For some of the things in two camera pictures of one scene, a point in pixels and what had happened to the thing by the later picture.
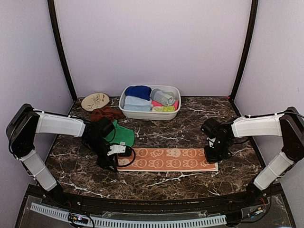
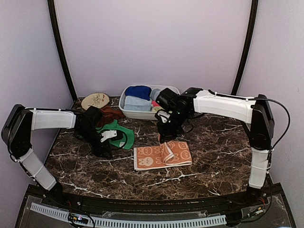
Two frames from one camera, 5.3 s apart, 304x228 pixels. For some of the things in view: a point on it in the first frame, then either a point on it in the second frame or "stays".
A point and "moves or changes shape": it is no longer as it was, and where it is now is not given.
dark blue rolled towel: (143, 91) stays
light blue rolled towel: (134, 103) stays
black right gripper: (210, 157) → (165, 135)
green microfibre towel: (122, 135) stays
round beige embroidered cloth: (94, 100) stays
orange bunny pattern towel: (166, 159) moves or changes shape
